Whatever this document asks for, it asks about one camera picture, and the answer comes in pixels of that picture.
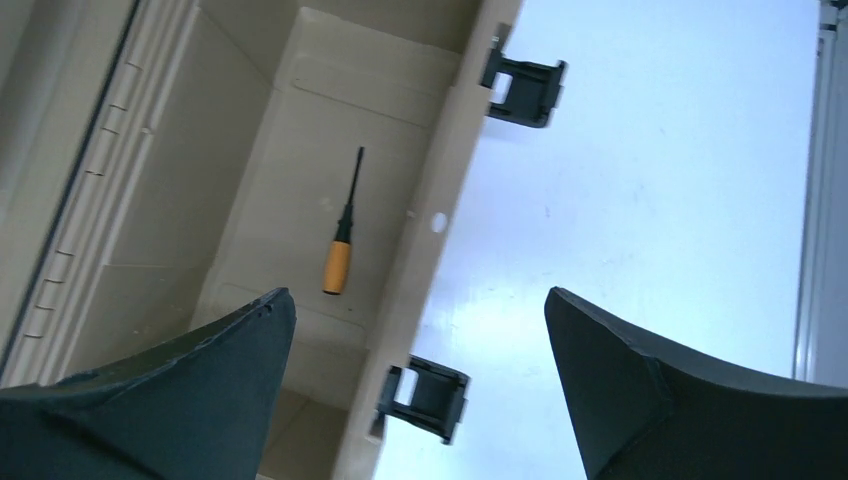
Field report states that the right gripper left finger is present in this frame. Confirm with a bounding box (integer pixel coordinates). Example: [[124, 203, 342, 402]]
[[1, 288, 296, 479]]

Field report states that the right aluminium frame post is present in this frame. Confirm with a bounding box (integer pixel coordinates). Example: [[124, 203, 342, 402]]
[[793, 1, 847, 387]]

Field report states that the tan plastic toolbox bin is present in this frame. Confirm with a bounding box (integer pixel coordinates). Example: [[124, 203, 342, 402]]
[[1, 1, 522, 479]]

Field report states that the orange black screwdriver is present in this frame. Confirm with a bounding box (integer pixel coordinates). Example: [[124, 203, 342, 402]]
[[322, 146, 365, 295]]

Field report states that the black toolbox latch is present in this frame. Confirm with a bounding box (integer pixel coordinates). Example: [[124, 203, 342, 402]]
[[372, 355, 471, 445], [479, 37, 568, 129]]

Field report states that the lower black toolbox latch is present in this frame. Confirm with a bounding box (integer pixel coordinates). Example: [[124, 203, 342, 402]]
[[372, 355, 471, 445]]

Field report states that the upper black toolbox latch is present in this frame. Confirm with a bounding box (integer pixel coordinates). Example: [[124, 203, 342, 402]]
[[479, 37, 568, 129]]

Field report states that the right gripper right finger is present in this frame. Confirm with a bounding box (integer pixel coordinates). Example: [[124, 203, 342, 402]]
[[544, 287, 847, 479]]

